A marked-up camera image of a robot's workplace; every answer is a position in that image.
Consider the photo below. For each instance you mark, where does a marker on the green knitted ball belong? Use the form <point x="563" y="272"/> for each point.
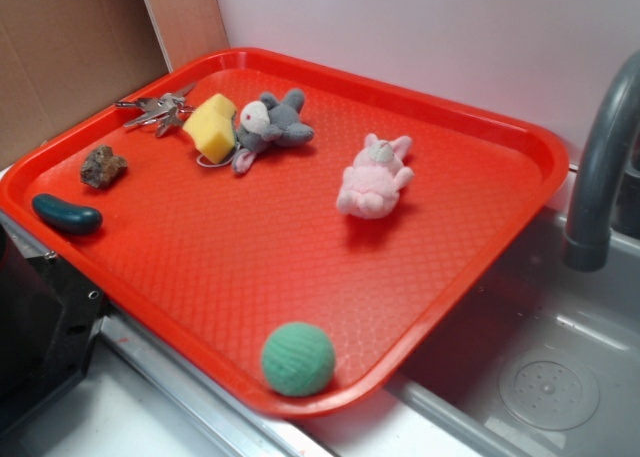
<point x="298" y="360"/>

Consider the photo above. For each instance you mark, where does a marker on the grey toy faucet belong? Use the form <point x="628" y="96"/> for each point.
<point x="605" y="195"/>

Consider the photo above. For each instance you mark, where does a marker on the silver key bunch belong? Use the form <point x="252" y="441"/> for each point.
<point x="165" y="111"/>

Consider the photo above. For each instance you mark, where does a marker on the yellow sponge block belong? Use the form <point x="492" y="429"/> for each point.
<point x="211" y="129"/>

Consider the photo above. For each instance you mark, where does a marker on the grey toy sink basin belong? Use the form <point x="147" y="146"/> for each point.
<point x="537" y="359"/>

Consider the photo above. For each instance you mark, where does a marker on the pink plush bunny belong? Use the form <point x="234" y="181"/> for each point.
<point x="372" y="184"/>

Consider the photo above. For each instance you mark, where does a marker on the brown rock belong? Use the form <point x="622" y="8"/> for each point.
<point x="102" y="167"/>

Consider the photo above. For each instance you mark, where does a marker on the dark green toy cucumber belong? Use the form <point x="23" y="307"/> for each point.
<point x="65" y="216"/>

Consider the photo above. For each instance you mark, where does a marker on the grey plush bunny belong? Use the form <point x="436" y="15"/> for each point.
<point x="267" y="122"/>

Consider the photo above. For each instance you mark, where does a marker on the red plastic tray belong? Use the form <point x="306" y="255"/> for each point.
<point x="213" y="263"/>

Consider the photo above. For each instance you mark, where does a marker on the brown cardboard panel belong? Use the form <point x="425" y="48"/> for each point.
<point x="64" y="60"/>

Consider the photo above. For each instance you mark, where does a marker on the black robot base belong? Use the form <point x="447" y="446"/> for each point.
<point x="50" y="316"/>

